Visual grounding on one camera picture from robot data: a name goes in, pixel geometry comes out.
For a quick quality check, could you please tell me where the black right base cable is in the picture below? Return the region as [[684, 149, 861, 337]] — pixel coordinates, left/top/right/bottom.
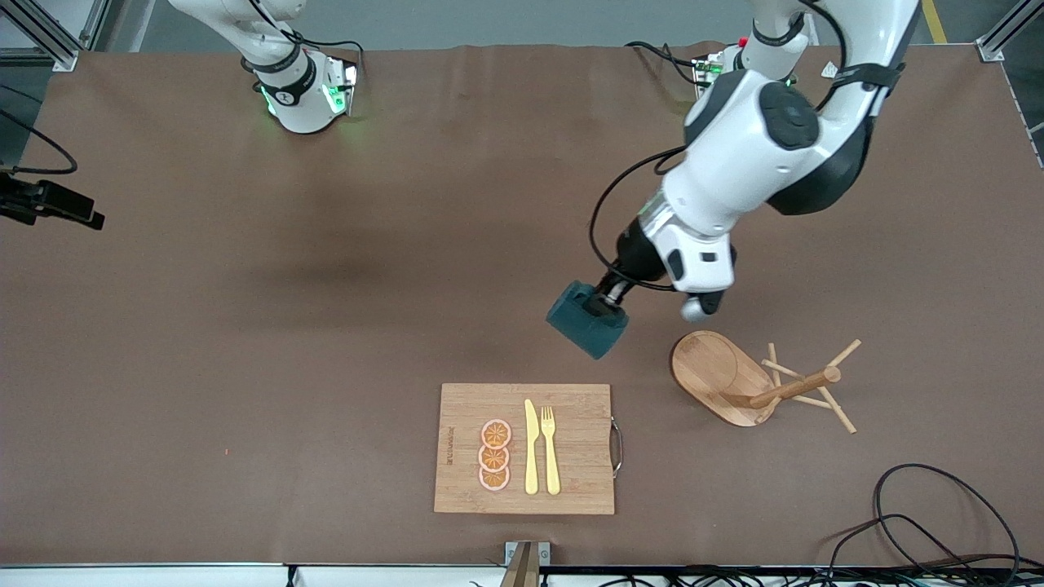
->
[[281, 29, 365, 82]]

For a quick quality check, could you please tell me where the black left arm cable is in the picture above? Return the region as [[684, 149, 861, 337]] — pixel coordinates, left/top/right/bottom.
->
[[588, 145, 694, 292]]

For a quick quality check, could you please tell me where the black looped cable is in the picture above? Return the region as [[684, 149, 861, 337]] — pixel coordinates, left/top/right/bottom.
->
[[818, 513, 980, 568], [873, 463, 1022, 565]]

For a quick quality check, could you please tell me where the black left base cable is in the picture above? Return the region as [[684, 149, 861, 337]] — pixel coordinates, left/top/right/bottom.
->
[[624, 40, 720, 87]]

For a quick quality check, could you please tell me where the yellow plastic knife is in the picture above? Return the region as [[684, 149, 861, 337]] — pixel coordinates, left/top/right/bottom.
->
[[524, 399, 540, 496]]

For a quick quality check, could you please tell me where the black table edge cable bundle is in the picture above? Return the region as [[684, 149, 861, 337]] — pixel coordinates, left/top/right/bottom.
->
[[546, 567, 1044, 587]]

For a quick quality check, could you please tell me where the black base cable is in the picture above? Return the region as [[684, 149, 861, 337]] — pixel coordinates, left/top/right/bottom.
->
[[281, 29, 365, 82], [624, 40, 720, 87]]

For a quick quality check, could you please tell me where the dark green ribbed cup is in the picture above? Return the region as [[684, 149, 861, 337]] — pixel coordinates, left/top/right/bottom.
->
[[545, 280, 630, 360]]

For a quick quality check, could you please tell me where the wooden cutting board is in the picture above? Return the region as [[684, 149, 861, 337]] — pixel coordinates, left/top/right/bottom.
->
[[433, 383, 625, 516]]

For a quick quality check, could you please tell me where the wooden mug tree stand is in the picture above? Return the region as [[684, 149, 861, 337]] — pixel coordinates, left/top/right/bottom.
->
[[671, 330, 861, 435]]

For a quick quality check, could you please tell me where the yellow plastic fork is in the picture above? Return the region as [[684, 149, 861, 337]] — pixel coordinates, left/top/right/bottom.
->
[[541, 406, 562, 497]]

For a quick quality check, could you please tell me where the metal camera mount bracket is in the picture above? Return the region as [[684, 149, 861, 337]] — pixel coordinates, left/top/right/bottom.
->
[[503, 541, 551, 587]]

